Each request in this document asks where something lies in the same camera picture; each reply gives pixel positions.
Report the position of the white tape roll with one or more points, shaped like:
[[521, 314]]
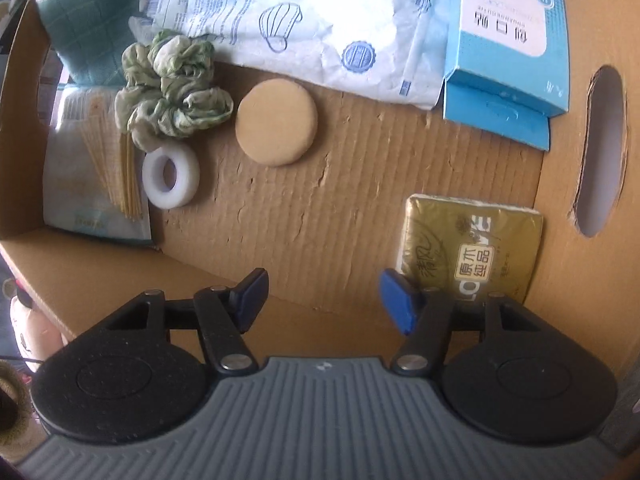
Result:
[[170, 175]]

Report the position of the teal checked cloth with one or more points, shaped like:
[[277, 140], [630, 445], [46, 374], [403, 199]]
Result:
[[89, 37]]

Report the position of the blue bandage box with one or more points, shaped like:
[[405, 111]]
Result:
[[507, 68]]

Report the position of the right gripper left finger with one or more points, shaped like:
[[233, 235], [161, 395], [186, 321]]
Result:
[[224, 315]]

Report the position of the cardboard box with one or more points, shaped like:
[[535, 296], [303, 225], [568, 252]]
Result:
[[327, 226]]

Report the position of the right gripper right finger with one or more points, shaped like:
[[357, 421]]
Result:
[[424, 317]]

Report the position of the plush doll black hair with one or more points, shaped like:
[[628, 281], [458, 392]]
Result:
[[36, 336]]

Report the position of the green fabric scrunchie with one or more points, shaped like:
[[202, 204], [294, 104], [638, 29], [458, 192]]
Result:
[[170, 91]]

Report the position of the beige round powder puff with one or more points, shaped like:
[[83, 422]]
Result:
[[276, 122]]

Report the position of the surgical mask plastic bag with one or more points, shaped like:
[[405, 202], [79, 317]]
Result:
[[386, 50]]

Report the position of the gold tissue pack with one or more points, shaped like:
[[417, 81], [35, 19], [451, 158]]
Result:
[[469, 248]]

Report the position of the cotton swab packet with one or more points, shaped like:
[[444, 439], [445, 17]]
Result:
[[91, 175]]

